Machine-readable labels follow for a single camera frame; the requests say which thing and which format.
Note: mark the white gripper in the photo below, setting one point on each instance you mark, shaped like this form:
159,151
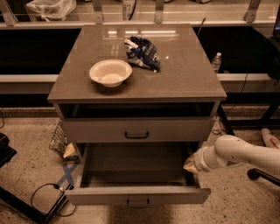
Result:
200,159

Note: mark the grey drawer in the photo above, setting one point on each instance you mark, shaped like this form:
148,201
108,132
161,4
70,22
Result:
136,175
137,121

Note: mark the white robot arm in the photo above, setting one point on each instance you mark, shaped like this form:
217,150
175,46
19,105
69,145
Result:
229,150

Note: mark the grey drawer cabinet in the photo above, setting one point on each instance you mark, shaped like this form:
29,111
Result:
185,72

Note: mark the grey top drawer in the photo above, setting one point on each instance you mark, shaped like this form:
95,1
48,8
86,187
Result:
137,121

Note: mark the black table leg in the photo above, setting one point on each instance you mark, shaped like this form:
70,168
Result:
224,120

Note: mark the black chair base leg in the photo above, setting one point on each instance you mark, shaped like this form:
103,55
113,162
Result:
255,174

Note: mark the white red sneaker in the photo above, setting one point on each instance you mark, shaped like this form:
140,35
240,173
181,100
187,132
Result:
270,140

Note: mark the clear water bottle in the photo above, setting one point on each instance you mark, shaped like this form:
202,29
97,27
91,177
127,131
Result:
216,62

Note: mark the white bowl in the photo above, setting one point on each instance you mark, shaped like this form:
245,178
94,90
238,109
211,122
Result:
110,73

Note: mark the blue tape cross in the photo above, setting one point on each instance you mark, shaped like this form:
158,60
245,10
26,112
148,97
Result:
67,176

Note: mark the blue chip bag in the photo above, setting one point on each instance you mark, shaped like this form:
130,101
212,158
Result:
142,53

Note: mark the black metal floor stand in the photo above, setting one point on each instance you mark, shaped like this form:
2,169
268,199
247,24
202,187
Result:
15,204

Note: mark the black object left edge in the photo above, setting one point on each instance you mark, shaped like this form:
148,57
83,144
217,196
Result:
6,152

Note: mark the clear plastic bag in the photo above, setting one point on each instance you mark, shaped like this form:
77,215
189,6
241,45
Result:
52,9

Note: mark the wire mesh basket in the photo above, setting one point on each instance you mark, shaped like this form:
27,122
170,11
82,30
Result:
62,146

